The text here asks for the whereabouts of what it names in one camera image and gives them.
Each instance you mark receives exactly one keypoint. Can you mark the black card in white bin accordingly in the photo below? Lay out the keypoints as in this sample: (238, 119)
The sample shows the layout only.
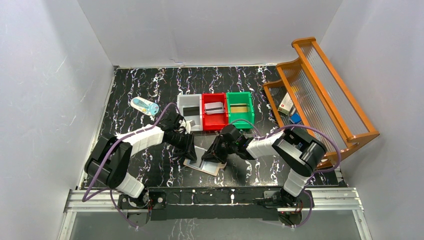
(191, 111)

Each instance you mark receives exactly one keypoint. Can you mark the oval white blue package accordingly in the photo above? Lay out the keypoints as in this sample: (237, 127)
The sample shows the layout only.
(145, 106)

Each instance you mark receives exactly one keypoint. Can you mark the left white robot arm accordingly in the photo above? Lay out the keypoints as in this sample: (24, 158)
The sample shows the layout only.
(109, 161)

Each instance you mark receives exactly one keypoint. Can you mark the grey cards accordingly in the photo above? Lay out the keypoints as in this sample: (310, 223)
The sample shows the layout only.
(214, 108)

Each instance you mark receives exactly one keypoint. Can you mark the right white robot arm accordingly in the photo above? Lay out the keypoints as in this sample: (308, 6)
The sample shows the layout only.
(300, 151)

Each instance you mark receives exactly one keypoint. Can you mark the red plastic bin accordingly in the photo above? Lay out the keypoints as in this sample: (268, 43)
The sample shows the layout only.
(219, 119)

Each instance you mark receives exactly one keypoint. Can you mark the white red small box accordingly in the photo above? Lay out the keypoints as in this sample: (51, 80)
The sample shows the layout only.
(286, 105)

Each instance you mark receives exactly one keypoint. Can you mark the green plastic bin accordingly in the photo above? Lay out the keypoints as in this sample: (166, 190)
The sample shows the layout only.
(241, 120)

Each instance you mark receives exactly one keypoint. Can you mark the orange wooden shelf rack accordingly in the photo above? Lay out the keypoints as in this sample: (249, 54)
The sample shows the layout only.
(320, 97)

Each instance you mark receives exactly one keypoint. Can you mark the gold card in green bin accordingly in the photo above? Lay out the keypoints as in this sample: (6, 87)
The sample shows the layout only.
(239, 108)

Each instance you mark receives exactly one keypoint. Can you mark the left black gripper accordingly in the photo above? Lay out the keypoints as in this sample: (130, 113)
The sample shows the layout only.
(187, 145)

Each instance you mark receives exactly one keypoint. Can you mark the white plastic bin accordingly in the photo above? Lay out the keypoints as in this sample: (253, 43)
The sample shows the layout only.
(187, 100)

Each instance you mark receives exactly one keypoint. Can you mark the aluminium frame rail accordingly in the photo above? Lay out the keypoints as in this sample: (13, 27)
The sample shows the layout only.
(337, 215)

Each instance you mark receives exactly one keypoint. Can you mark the grey card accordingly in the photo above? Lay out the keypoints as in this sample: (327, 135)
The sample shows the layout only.
(198, 163)

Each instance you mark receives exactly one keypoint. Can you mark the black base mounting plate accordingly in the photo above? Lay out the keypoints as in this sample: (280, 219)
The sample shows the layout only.
(245, 202)

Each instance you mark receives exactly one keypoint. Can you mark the blue small object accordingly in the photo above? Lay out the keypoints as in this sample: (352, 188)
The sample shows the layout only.
(295, 119)

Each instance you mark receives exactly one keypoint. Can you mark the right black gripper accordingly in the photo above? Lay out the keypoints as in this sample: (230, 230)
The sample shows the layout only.
(212, 153)

